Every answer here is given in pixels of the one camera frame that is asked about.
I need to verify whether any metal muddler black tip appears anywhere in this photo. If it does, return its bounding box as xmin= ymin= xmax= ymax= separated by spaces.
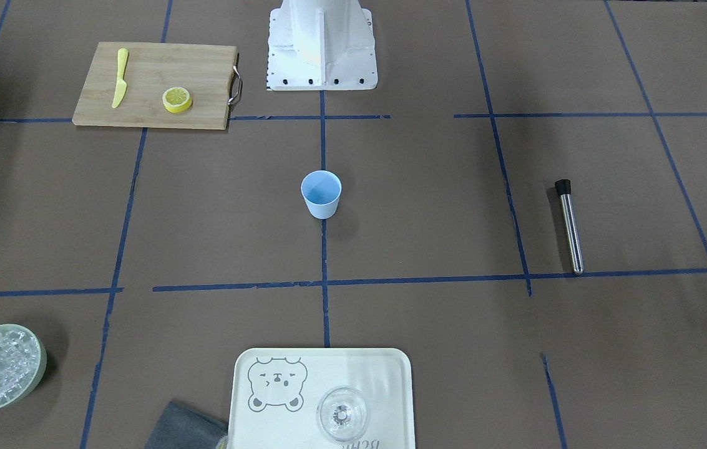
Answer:
xmin=555 ymin=179 xmax=585 ymax=276

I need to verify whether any yellow plastic knife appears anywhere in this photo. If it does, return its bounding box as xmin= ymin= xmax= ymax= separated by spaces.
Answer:
xmin=111 ymin=47 xmax=130 ymax=109

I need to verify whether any light blue paper cup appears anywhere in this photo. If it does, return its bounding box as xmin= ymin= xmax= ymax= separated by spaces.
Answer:
xmin=301 ymin=170 xmax=343 ymax=220

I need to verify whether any grey folded cloth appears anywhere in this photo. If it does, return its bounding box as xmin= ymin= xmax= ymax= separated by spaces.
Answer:
xmin=144 ymin=401 xmax=228 ymax=448

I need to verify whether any clear wine glass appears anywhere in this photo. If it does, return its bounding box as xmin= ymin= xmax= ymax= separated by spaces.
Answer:
xmin=316 ymin=386 xmax=369 ymax=443

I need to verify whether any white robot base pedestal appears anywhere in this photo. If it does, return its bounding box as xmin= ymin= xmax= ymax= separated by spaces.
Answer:
xmin=266 ymin=1 xmax=379 ymax=92

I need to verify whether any yellow lemon half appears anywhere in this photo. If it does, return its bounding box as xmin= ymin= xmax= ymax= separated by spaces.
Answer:
xmin=162 ymin=86 xmax=193 ymax=114

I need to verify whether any cream bear tray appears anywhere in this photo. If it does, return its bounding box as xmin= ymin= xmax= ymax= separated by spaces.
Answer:
xmin=228 ymin=349 xmax=417 ymax=448

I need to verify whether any wooden cutting board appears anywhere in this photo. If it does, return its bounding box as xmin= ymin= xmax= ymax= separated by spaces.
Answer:
xmin=72 ymin=42 xmax=241 ymax=130

